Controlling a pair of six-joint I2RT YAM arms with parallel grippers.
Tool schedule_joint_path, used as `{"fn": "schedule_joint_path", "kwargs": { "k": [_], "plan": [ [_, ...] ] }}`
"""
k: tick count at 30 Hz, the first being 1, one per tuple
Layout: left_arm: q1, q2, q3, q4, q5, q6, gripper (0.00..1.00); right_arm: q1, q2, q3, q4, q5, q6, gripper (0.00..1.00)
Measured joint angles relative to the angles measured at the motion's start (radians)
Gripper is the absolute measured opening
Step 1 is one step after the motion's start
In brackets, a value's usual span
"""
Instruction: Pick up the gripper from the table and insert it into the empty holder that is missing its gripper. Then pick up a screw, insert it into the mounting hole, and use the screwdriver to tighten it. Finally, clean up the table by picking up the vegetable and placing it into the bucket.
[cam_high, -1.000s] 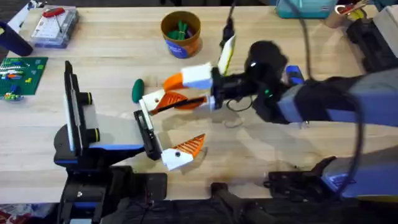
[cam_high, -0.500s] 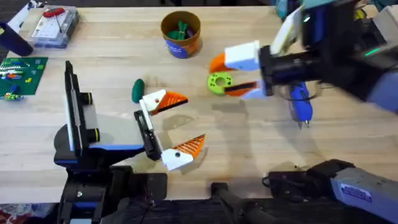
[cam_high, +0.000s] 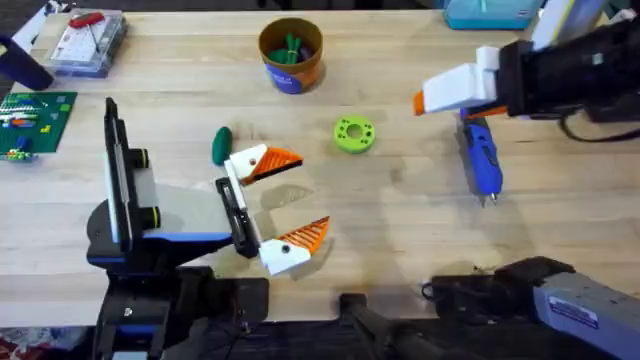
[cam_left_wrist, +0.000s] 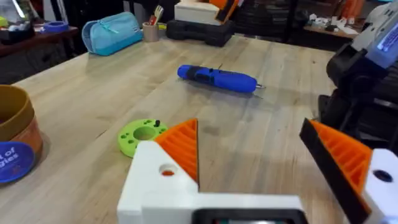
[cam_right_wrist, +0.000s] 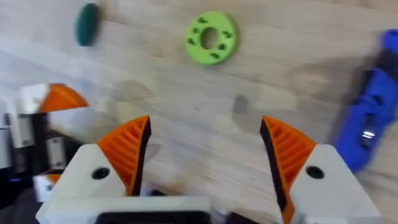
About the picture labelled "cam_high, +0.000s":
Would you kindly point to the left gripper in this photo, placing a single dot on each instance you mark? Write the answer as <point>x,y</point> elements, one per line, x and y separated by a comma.
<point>190,212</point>

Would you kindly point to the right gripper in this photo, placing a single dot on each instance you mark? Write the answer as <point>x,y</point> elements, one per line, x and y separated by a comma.
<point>555,75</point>

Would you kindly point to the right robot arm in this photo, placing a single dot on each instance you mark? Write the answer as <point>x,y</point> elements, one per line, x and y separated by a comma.
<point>575,310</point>

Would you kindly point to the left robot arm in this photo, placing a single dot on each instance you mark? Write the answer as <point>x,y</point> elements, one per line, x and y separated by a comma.
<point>150,310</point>

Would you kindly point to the blue electric screwdriver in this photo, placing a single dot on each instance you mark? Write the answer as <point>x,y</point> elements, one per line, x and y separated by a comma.
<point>480,150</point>

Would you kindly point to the green vegetable toy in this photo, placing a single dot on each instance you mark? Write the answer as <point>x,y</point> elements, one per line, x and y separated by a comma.
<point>221,145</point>

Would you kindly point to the teal box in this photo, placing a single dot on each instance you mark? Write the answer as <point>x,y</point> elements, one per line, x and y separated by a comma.
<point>490,15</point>

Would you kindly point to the green disc with holes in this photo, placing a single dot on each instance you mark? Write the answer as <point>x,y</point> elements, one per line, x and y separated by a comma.
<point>345,137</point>

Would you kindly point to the black upright flat plate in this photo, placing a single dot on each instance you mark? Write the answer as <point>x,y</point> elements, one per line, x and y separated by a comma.
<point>119,175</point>

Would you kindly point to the clear box with red tool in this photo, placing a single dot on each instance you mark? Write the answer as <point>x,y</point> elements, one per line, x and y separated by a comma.
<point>87,50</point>

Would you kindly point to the green board with blocks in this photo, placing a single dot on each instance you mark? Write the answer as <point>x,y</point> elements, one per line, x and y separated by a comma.
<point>35,122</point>

